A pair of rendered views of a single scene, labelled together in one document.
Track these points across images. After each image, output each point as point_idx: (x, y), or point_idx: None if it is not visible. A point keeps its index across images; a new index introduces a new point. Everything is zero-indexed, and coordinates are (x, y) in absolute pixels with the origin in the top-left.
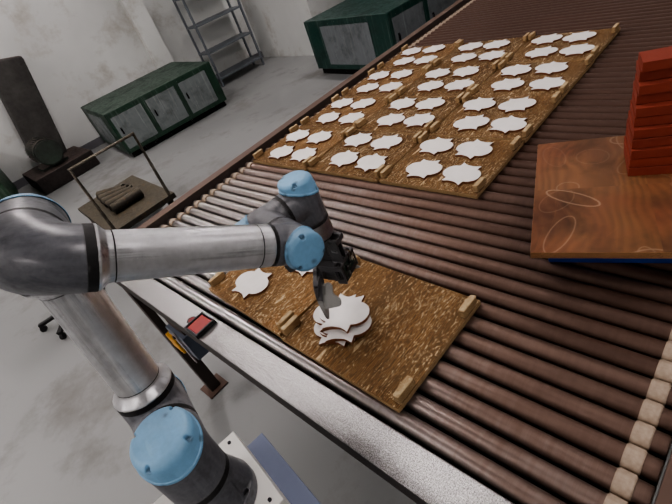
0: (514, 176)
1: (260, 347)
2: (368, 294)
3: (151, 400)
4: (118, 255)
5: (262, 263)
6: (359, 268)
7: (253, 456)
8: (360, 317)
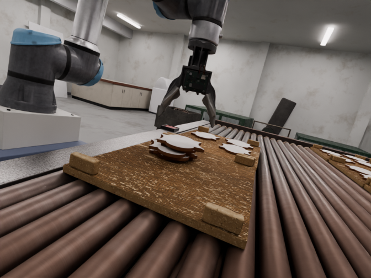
0: None
1: (154, 138)
2: (214, 166)
3: (68, 39)
4: None
5: None
6: (243, 166)
7: (63, 129)
8: (174, 144)
